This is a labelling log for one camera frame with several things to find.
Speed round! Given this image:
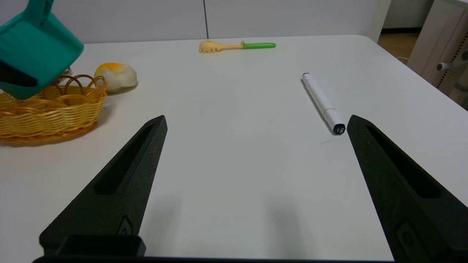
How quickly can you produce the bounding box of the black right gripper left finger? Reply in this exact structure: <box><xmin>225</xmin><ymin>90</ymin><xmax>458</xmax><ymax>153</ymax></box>
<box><xmin>39</xmin><ymin>115</ymin><xmax>168</xmax><ymax>256</ymax></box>

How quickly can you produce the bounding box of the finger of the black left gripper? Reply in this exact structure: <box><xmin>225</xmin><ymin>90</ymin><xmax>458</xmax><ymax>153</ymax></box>
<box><xmin>0</xmin><ymin>60</ymin><xmax>39</xmax><ymax>88</ymax></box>

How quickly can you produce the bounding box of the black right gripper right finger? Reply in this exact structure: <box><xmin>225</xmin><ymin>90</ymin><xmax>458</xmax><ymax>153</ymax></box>
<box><xmin>347</xmin><ymin>115</ymin><xmax>468</xmax><ymax>263</ymax></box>

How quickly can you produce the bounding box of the teal measuring cup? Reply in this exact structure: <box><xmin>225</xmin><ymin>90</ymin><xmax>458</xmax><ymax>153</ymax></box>
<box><xmin>0</xmin><ymin>0</ymin><xmax>84</xmax><ymax>100</ymax></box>

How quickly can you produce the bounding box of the yellow wicker basket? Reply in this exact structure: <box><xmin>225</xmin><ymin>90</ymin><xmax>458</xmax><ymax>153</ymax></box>
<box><xmin>0</xmin><ymin>75</ymin><xmax>107</xmax><ymax>143</ymax></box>

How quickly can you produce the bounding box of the orange white bun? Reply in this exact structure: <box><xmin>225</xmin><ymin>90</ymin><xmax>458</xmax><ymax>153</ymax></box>
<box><xmin>94</xmin><ymin>63</ymin><xmax>138</xmax><ymax>94</ymax></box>

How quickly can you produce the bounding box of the white marker pen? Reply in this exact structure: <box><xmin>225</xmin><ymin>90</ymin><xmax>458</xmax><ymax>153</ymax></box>
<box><xmin>302</xmin><ymin>73</ymin><xmax>346</xmax><ymax>135</ymax></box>

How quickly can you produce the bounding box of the white side desk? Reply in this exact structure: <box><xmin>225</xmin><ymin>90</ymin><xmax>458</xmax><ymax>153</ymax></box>
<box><xmin>407</xmin><ymin>0</ymin><xmax>468</xmax><ymax>110</ymax></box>

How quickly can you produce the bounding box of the yellow green pasta spoon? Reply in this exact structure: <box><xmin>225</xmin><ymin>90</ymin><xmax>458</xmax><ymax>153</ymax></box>
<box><xmin>199</xmin><ymin>41</ymin><xmax>276</xmax><ymax>54</ymax></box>

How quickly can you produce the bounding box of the white desk crank handle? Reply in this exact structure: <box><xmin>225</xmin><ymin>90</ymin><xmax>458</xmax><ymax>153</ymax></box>
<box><xmin>437</xmin><ymin>59</ymin><xmax>468</xmax><ymax>72</ymax></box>

